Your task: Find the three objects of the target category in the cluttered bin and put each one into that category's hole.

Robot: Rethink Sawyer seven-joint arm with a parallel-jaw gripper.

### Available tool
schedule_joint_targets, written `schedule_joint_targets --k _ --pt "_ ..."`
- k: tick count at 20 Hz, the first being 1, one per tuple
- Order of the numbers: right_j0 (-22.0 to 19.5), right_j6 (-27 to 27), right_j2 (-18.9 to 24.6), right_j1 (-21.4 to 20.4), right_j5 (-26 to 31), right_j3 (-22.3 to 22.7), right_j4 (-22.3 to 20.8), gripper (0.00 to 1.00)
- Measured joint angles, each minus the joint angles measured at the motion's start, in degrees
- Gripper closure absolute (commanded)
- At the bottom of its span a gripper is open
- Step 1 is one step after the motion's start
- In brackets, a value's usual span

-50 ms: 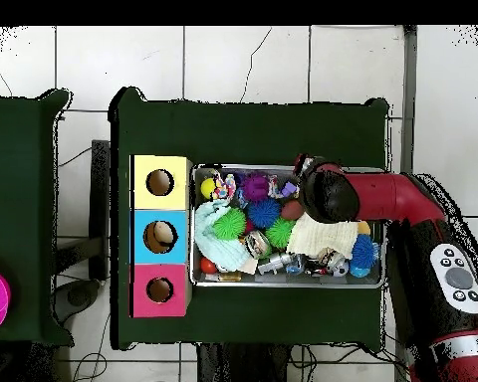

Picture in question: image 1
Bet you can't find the purple spiky rubber toy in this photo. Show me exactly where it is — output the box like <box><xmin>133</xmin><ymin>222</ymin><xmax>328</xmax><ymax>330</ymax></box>
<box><xmin>241</xmin><ymin>173</ymin><xmax>271</xmax><ymax>202</ymax></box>

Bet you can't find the cream waffle cloth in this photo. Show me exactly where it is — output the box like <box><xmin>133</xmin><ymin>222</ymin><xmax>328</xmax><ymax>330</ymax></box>
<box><xmin>285</xmin><ymin>212</ymin><xmax>360</xmax><ymax>260</ymax></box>

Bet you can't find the clear mesh bin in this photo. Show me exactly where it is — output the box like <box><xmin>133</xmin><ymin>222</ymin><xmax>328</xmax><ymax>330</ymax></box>
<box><xmin>189</xmin><ymin>163</ymin><xmax>386</xmax><ymax>289</ymax></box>

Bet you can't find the wooden box with three holes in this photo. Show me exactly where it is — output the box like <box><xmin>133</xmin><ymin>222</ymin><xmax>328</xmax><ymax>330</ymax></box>
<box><xmin>129</xmin><ymin>154</ymin><xmax>193</xmax><ymax>319</ymax></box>

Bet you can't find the brown toy football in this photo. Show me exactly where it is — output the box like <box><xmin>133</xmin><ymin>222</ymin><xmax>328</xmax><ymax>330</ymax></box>
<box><xmin>280</xmin><ymin>199</ymin><xmax>306</xmax><ymax>222</ymax></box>

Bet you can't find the dark blue spiky ball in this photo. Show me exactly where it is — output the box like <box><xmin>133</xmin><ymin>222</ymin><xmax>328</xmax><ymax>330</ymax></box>
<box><xmin>246</xmin><ymin>197</ymin><xmax>282</xmax><ymax>229</ymax></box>

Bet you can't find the green spiky rubber ball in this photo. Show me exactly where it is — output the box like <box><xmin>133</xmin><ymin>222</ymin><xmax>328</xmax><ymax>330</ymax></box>
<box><xmin>211</xmin><ymin>207</ymin><xmax>247</xmax><ymax>241</ymax></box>
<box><xmin>264</xmin><ymin>217</ymin><xmax>297</xmax><ymax>250</ymax></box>

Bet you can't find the colourful patterned knotted cloth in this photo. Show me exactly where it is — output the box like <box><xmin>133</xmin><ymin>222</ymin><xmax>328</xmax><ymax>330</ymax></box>
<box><xmin>211</xmin><ymin>169</ymin><xmax>238</xmax><ymax>200</ymax></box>

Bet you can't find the yellow ball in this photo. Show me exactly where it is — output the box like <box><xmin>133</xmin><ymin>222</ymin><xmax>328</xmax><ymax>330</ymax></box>
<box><xmin>199</xmin><ymin>176</ymin><xmax>217</xmax><ymax>200</ymax></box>

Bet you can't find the mint green knit cloth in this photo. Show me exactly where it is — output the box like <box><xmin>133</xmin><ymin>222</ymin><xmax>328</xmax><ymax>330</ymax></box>
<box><xmin>193</xmin><ymin>198</ymin><xmax>251</xmax><ymax>274</ymax></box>

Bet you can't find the black upright panel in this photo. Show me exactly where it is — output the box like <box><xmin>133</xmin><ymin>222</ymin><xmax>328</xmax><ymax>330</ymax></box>
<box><xmin>88</xmin><ymin>139</ymin><xmax>112</xmax><ymax>282</ymax></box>

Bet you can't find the dark green side table cloth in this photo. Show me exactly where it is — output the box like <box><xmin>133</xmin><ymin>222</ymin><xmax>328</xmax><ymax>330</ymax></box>
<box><xmin>0</xmin><ymin>88</ymin><xmax>74</xmax><ymax>346</ymax></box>

